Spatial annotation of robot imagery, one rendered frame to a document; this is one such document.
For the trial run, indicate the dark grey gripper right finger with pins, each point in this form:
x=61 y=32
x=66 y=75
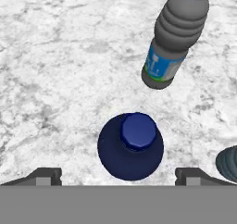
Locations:
x=189 y=174

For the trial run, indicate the dark grey ribbed bottle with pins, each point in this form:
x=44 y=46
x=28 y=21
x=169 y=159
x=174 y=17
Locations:
x=228 y=164

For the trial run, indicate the dark blue bottle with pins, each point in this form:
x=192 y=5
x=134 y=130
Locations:
x=129 y=150

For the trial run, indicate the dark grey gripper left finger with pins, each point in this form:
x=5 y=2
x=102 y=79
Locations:
x=46 y=175

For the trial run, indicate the grey bottle with blue label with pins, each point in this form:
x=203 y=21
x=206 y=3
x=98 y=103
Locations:
x=179 y=27

